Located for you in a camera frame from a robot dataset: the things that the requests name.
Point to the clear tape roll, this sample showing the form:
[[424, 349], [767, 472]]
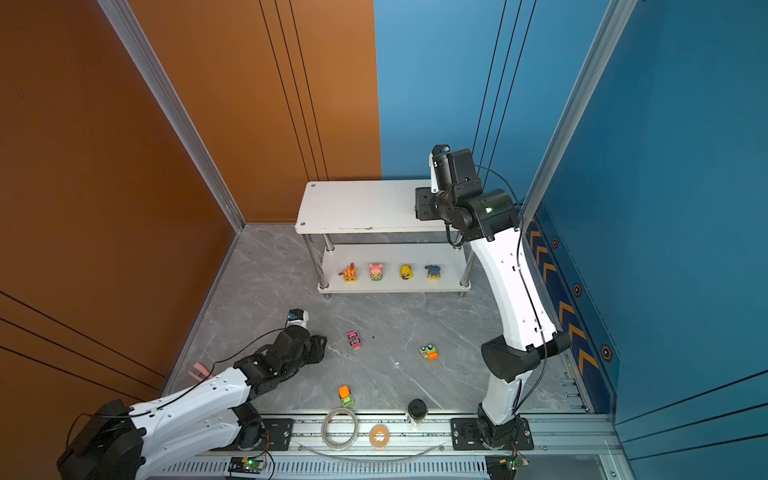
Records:
[[340, 429]]

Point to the orange yellow dragon figure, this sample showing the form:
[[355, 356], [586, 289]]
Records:
[[349, 274]]

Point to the green circuit board right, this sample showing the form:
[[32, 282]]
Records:
[[505, 467]]

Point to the orange green toy truck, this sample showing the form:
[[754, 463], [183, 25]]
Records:
[[346, 397]]

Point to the white two-tier metal shelf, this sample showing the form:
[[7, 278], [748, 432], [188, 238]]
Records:
[[373, 221]]

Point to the black lidded paper cup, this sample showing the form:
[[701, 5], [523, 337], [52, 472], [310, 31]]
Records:
[[416, 411]]

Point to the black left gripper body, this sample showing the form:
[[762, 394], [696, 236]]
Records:
[[314, 353]]

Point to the pink black toy car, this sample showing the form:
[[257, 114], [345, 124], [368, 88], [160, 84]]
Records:
[[354, 340]]

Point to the green circuit board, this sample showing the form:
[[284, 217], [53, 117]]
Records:
[[247, 466], [505, 467]]

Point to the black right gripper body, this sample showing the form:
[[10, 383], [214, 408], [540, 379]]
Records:
[[433, 206]]

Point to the green orange toy car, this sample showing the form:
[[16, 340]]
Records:
[[429, 352]]

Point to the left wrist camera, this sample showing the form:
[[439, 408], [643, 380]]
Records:
[[297, 317]]

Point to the pink green monster figure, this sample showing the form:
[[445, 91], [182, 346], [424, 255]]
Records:
[[376, 272]]

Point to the tan tape roll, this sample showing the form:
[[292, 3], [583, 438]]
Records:
[[379, 436]]

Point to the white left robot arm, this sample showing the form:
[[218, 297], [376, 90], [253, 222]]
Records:
[[134, 442]]

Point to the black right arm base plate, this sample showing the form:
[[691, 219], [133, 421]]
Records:
[[481, 434]]

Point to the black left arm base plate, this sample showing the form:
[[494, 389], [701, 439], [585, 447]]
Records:
[[270, 434]]

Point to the yellow banana figure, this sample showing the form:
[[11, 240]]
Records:
[[406, 272]]

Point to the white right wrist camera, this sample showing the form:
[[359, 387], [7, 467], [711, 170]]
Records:
[[440, 174]]

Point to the green circuit board left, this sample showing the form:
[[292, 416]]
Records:
[[247, 466]]

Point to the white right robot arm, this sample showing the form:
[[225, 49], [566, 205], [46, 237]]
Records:
[[488, 221]]

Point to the blue yellow duck figure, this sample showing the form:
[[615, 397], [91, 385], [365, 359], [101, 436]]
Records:
[[433, 272]]

